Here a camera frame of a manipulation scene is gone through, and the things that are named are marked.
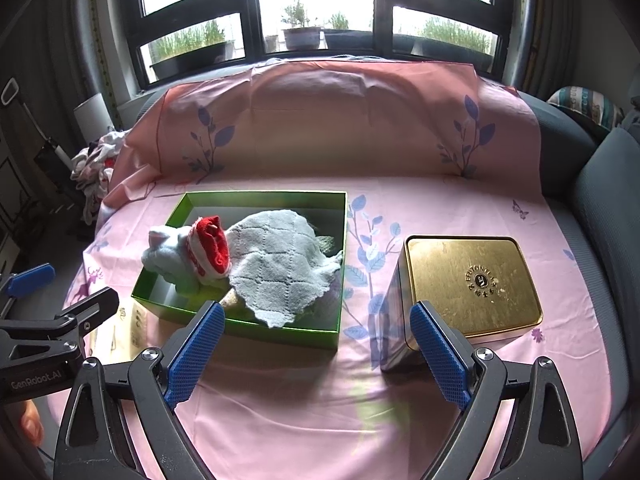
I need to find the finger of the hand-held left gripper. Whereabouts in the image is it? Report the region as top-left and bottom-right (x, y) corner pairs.
(0, 262), (56, 311)
(0, 287), (120, 348)

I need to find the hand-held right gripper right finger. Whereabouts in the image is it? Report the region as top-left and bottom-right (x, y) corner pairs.
(409, 300), (583, 480)

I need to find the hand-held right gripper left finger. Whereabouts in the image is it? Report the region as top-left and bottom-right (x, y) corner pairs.
(52, 300), (227, 480)

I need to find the black and gold tea tin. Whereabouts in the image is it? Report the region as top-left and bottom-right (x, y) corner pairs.
(377, 235), (544, 373)

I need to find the green cardboard box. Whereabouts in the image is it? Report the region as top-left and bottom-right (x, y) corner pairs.
(131, 190), (348, 352)

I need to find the light blue plush toy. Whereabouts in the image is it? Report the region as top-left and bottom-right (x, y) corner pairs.
(141, 225), (201, 293)

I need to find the light blue quilted towel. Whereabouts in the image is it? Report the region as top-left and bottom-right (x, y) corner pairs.
(222, 210), (346, 330)

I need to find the person's left hand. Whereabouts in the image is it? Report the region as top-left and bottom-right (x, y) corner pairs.
(17, 400), (44, 447)

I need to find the dark panelled door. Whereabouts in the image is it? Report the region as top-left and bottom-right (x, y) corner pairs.
(0, 85), (71, 241)

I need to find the pink floral bed sheet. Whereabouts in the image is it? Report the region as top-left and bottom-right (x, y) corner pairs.
(62, 57), (616, 480)

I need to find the upright stick vacuum cleaner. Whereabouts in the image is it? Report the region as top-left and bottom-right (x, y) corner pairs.
(0, 77), (76, 196)

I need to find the pile of clothes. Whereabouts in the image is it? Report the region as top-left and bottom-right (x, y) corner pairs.
(70, 130), (132, 226)

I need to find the white cylinder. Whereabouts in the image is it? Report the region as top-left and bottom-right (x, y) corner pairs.
(74, 92), (115, 141)

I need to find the grey sofa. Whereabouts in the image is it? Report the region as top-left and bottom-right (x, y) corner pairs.
(520, 90), (640, 461)

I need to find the grey curtain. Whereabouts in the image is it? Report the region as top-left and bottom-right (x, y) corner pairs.
(65, 0), (146, 106)
(520, 0), (601, 101)

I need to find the long black planter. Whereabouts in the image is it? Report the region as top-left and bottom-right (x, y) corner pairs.
(149, 40), (235, 80)

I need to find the striped cushion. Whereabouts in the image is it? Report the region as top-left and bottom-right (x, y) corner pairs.
(547, 86), (625, 133)

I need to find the planter with green shrubs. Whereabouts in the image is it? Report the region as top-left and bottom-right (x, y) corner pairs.
(419, 17), (496, 58)

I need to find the dark rectangular planter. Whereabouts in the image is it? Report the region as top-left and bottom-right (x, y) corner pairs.
(324, 29), (375, 51)

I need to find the grey round flowerpot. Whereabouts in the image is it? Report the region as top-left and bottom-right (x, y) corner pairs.
(281, 26), (325, 51)

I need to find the black window frame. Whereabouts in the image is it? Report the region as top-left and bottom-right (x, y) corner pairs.
(122, 0), (526, 93)

